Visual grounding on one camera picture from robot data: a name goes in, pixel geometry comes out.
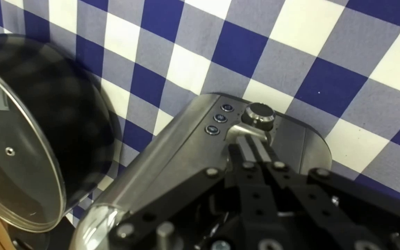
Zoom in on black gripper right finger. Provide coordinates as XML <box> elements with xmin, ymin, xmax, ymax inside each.
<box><xmin>248</xmin><ymin>136</ymin><xmax>386</xmax><ymax>250</ymax></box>

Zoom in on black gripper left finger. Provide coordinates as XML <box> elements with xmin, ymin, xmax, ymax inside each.
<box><xmin>226</xmin><ymin>136</ymin><xmax>282</xmax><ymax>250</ymax></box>

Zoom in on stainless steel toaster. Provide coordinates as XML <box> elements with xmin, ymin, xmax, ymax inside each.
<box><xmin>68</xmin><ymin>91</ymin><xmax>335</xmax><ymax>250</ymax></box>

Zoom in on blue white checkered tablecloth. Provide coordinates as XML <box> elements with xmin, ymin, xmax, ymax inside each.
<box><xmin>0</xmin><ymin>0</ymin><xmax>400</xmax><ymax>228</ymax></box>

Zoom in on black cooking pot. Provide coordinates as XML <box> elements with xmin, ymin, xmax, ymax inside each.
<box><xmin>0</xmin><ymin>33</ymin><xmax>123</xmax><ymax>219</ymax></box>

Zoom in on glass pot lid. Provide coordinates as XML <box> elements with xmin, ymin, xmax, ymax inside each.
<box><xmin>0</xmin><ymin>57</ymin><xmax>68</xmax><ymax>233</ymax></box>

